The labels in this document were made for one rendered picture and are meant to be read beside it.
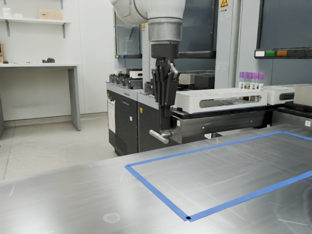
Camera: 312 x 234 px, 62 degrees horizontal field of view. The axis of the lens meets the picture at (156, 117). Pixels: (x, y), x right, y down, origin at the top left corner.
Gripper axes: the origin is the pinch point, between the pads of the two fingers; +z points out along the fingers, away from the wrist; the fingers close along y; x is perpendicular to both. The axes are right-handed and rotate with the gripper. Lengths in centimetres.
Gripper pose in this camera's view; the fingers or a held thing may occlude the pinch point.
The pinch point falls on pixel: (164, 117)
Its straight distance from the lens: 73.1
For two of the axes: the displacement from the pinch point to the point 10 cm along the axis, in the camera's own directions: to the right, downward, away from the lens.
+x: -9.0, 1.0, -4.2
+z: 0.0, 9.8, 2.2
